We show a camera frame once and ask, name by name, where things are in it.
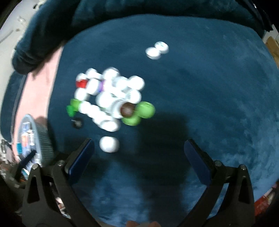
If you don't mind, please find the white cap pair right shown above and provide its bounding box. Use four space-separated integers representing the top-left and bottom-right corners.
154 41 169 54

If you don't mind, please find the green flip cap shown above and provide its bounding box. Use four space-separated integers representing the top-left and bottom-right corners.
66 99 81 117

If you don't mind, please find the black cap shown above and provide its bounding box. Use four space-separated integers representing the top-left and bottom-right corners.
71 117 84 129

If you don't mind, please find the brown cap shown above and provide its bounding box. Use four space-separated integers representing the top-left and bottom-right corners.
120 102 135 118

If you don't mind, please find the large white lid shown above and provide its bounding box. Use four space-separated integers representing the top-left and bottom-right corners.
99 136 120 153

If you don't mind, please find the light green cap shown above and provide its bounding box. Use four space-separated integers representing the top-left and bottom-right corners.
136 101 156 119

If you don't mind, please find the white cap pair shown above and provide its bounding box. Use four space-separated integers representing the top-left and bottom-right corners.
145 47 161 60
154 41 169 54

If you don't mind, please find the dark blue pillow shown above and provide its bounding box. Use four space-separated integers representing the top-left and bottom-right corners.
1 71 27 144

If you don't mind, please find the pink bed sheet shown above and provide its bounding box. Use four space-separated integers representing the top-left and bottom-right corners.
12 45 64 155

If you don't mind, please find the red cap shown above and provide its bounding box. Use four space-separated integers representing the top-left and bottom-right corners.
76 79 88 88

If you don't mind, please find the dark blue plush blanket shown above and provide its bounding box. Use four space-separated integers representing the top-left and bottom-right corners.
12 0 267 75

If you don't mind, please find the blue mesh basket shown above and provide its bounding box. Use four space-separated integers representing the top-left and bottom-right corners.
17 114 55 173

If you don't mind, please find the white cap pair left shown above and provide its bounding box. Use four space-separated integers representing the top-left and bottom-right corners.
145 47 161 60

